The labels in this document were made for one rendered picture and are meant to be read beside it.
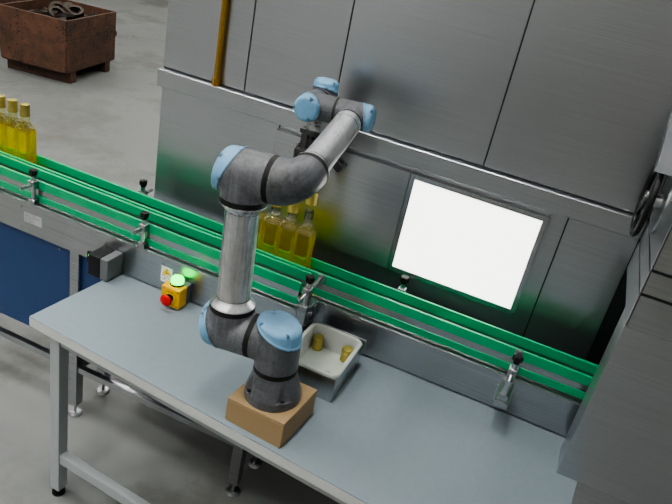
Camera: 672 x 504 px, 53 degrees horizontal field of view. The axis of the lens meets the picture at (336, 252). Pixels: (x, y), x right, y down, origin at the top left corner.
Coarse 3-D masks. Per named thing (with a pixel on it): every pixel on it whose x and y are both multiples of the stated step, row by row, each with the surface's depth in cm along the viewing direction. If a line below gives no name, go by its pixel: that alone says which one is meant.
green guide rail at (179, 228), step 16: (0, 160) 248; (16, 160) 246; (48, 176) 242; (80, 192) 239; (96, 192) 236; (112, 208) 236; (128, 208) 233; (160, 224) 230; (176, 224) 227; (208, 240) 225; (256, 256) 219; (288, 272) 217; (304, 272) 214
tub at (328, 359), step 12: (312, 324) 211; (312, 336) 212; (324, 336) 212; (336, 336) 211; (348, 336) 209; (324, 348) 213; (336, 348) 212; (312, 360) 207; (324, 360) 208; (336, 360) 209; (348, 360) 198; (324, 372) 191; (336, 372) 204
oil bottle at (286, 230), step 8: (280, 224) 216; (288, 224) 215; (296, 224) 216; (280, 232) 217; (288, 232) 216; (280, 240) 218; (288, 240) 217; (280, 248) 219; (288, 248) 218; (280, 256) 220; (288, 256) 219
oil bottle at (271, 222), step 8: (272, 216) 217; (280, 216) 218; (264, 224) 218; (272, 224) 217; (264, 232) 219; (272, 232) 218; (264, 240) 220; (272, 240) 219; (264, 248) 222; (272, 248) 220
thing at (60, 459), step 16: (64, 352) 211; (64, 368) 214; (64, 384) 217; (128, 384) 199; (64, 400) 220; (160, 400) 194; (64, 416) 223; (64, 432) 226; (64, 448) 229; (64, 464) 229; (80, 464) 227; (272, 464) 181; (64, 480) 236; (96, 480) 223; (112, 480) 224; (304, 480) 178; (112, 496) 222; (128, 496) 219
